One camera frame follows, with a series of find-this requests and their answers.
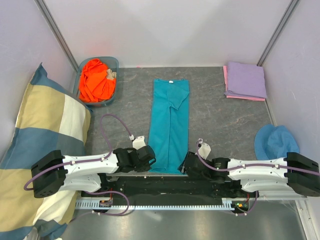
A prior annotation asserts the teal t shirt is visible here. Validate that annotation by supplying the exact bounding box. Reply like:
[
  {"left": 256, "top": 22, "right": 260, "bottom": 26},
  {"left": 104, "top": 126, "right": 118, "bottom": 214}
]
[{"left": 148, "top": 79, "right": 190, "bottom": 174}]

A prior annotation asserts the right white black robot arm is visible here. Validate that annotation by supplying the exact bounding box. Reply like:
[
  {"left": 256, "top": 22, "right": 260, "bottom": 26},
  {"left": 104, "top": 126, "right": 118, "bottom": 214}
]
[{"left": 178, "top": 152, "right": 320, "bottom": 198}]

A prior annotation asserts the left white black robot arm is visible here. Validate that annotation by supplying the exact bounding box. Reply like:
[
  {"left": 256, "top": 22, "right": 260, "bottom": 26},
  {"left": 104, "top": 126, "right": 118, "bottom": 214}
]
[{"left": 24, "top": 145, "right": 156, "bottom": 199}]

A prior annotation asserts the orange t shirt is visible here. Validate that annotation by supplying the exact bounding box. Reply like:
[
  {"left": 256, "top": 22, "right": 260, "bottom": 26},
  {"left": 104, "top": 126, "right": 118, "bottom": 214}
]
[{"left": 78, "top": 58, "right": 117, "bottom": 103}]

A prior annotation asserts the blue bucket hat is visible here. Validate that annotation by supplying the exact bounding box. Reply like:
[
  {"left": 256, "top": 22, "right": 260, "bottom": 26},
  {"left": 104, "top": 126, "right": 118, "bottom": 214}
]
[{"left": 254, "top": 124, "right": 300, "bottom": 160}]

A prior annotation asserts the beige crumpled cloth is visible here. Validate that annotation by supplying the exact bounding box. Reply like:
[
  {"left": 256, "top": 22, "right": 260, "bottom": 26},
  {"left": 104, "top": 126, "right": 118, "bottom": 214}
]
[{"left": 106, "top": 68, "right": 117, "bottom": 80}]

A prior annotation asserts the blue beige striped pillow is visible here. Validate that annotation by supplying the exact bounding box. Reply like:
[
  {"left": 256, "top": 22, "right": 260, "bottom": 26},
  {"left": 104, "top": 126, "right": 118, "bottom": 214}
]
[{"left": 0, "top": 66, "right": 91, "bottom": 240}]

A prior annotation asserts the folded purple t shirt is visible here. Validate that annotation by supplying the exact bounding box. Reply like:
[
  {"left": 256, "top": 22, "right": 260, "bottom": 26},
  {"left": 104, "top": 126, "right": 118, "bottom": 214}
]
[{"left": 225, "top": 61, "right": 267, "bottom": 99}]

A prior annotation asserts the folded pink t shirt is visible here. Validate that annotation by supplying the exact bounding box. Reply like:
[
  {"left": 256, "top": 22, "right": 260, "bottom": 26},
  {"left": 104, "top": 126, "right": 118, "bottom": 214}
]
[{"left": 222, "top": 65, "right": 266, "bottom": 102}]

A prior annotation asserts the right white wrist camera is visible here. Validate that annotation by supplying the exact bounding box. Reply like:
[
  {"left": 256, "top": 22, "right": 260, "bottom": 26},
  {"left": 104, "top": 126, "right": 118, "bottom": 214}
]
[{"left": 197, "top": 138, "right": 211, "bottom": 160}]

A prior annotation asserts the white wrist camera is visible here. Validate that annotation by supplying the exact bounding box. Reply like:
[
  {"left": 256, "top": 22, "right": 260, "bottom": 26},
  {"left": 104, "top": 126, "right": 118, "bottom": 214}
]
[
  {"left": 129, "top": 134, "right": 146, "bottom": 150},
  {"left": 197, "top": 138, "right": 211, "bottom": 160}
]

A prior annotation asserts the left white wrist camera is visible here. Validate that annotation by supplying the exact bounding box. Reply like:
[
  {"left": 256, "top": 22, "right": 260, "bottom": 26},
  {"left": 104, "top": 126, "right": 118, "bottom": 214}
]
[{"left": 129, "top": 134, "right": 146, "bottom": 150}]

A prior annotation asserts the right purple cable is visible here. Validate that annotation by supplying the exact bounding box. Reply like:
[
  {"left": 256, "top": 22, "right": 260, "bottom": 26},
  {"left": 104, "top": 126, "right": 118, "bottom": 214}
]
[{"left": 196, "top": 138, "right": 320, "bottom": 218}]

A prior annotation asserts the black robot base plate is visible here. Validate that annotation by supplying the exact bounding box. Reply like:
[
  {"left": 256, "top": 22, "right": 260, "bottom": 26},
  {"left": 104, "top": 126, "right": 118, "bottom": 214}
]
[{"left": 80, "top": 176, "right": 260, "bottom": 207}]

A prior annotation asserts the grey slotted cable duct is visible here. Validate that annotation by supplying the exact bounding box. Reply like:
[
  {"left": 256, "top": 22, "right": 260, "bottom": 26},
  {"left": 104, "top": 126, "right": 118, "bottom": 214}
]
[{"left": 75, "top": 198, "right": 249, "bottom": 211}]

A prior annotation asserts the left aluminium frame post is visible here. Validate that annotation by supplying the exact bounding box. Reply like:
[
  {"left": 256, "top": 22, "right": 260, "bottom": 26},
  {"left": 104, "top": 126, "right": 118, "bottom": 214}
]
[{"left": 34, "top": 0, "right": 79, "bottom": 71}]

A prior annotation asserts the aluminium frame post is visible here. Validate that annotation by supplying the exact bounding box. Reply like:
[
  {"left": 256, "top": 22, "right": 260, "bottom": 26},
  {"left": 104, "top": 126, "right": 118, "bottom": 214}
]
[
  {"left": 34, "top": 0, "right": 79, "bottom": 71},
  {"left": 256, "top": 0, "right": 300, "bottom": 67}
]

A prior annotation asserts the right aluminium frame post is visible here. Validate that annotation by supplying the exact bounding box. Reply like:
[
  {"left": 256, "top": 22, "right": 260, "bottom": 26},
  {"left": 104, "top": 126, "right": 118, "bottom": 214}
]
[{"left": 256, "top": 0, "right": 300, "bottom": 67}]

